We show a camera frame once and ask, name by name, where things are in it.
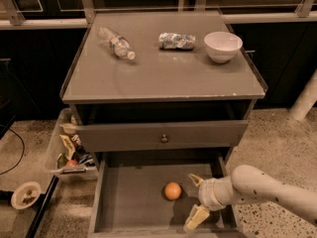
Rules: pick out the brass drawer knob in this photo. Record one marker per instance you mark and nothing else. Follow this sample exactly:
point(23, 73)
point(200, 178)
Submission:
point(164, 139)

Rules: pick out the grey cabinet with glass top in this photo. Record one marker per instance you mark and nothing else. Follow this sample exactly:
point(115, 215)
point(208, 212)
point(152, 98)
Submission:
point(160, 86)

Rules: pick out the grey top drawer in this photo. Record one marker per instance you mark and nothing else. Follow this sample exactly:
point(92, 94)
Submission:
point(146, 136)

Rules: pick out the clear plastic storage bin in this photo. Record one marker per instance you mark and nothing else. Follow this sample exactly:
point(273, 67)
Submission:
point(59, 152)

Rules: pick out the crumpled silver snack bag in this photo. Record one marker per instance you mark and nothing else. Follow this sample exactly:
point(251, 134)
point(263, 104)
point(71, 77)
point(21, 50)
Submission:
point(174, 41)

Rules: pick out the grey open middle drawer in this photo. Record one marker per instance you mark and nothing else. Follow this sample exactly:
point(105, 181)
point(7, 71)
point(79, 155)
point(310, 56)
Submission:
point(130, 202)

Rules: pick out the white metal railing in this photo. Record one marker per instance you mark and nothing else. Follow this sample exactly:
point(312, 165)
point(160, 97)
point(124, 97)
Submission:
point(44, 14)

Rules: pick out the yellow snack packet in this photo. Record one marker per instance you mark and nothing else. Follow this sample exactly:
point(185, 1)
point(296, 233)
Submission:
point(68, 144)

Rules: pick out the orange fruit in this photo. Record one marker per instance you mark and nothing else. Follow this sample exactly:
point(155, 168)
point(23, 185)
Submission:
point(172, 191)

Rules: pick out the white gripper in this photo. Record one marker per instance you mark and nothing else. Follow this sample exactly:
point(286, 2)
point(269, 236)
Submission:
point(207, 193)

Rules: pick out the white ceramic bowl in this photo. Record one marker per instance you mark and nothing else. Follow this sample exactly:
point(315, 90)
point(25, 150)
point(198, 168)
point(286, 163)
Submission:
point(222, 46)

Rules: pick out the clear plastic water bottle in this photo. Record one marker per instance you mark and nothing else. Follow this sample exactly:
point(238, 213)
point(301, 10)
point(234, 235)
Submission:
point(115, 43)

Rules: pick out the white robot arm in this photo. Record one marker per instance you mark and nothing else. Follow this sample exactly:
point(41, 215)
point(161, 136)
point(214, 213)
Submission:
point(282, 141)

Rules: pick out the red apple in bin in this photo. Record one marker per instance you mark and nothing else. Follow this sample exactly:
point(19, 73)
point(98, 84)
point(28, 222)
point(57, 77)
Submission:
point(71, 163)

